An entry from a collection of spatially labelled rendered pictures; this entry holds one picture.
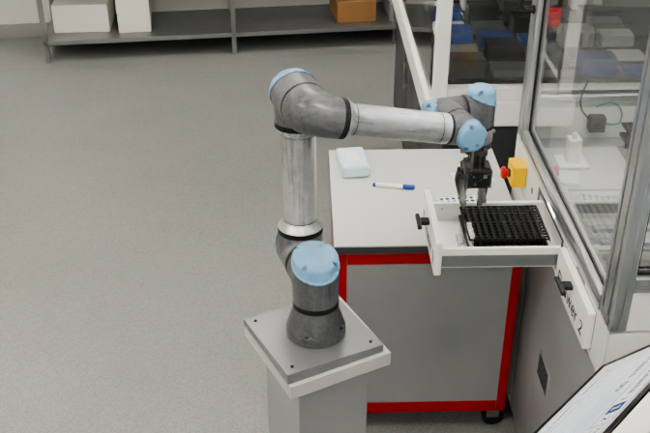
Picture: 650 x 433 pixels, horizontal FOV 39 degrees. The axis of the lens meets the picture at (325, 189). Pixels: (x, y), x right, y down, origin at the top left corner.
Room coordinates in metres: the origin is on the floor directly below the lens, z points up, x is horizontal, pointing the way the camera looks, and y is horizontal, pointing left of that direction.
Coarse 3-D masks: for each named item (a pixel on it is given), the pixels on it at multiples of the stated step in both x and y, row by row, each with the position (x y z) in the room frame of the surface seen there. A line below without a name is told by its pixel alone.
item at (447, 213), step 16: (448, 208) 2.32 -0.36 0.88; (544, 208) 2.33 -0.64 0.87; (448, 224) 2.30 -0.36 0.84; (448, 240) 2.22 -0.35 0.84; (464, 240) 2.22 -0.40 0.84; (560, 240) 2.14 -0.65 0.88; (448, 256) 2.08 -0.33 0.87; (464, 256) 2.08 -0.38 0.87; (480, 256) 2.08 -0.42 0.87; (496, 256) 2.08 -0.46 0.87; (512, 256) 2.08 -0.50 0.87; (528, 256) 2.08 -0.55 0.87; (544, 256) 2.09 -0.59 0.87
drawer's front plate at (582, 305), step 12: (564, 252) 2.01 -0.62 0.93; (564, 264) 1.98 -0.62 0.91; (564, 276) 1.97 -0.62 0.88; (576, 276) 1.91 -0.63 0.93; (576, 288) 1.86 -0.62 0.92; (564, 300) 1.94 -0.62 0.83; (576, 300) 1.85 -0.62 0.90; (588, 300) 1.81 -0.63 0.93; (576, 312) 1.83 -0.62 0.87; (588, 312) 1.76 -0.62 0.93; (576, 324) 1.82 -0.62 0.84; (588, 324) 1.75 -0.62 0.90; (588, 336) 1.76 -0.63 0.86; (588, 348) 1.76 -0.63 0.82
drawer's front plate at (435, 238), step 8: (424, 192) 2.34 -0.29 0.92; (424, 200) 2.33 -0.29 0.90; (424, 208) 2.32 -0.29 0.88; (432, 208) 2.24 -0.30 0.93; (424, 216) 2.31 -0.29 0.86; (432, 216) 2.19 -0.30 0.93; (432, 224) 2.15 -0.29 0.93; (432, 232) 2.13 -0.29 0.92; (432, 240) 2.12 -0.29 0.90; (440, 240) 2.07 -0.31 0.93; (432, 248) 2.11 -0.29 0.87; (440, 248) 2.06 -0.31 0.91; (440, 256) 2.06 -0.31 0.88; (440, 264) 2.06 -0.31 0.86; (440, 272) 2.06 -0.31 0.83
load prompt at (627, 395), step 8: (648, 368) 1.31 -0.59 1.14; (640, 376) 1.29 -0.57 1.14; (648, 376) 1.26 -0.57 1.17; (632, 384) 1.27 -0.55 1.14; (640, 384) 1.24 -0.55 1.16; (624, 392) 1.25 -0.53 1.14; (632, 392) 1.22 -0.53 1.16; (616, 400) 1.23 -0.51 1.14; (624, 400) 1.21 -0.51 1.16; (608, 408) 1.21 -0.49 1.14; (616, 408) 1.19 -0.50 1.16; (608, 416) 1.17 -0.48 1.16; (600, 424) 1.15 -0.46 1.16
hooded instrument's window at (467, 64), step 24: (408, 0) 3.81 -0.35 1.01; (432, 0) 3.09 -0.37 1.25; (456, 0) 3.03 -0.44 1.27; (480, 0) 3.03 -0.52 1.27; (504, 0) 3.03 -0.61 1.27; (528, 0) 3.04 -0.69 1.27; (408, 24) 3.77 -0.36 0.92; (432, 24) 3.06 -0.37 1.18; (456, 24) 3.03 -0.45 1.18; (480, 24) 3.03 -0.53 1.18; (504, 24) 3.04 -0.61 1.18; (528, 24) 3.04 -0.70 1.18; (432, 48) 3.06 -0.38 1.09; (456, 48) 3.03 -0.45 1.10; (480, 48) 3.03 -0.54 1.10; (504, 48) 3.04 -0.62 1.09; (456, 72) 3.03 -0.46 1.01; (480, 72) 3.03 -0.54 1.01; (504, 72) 3.04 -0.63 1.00
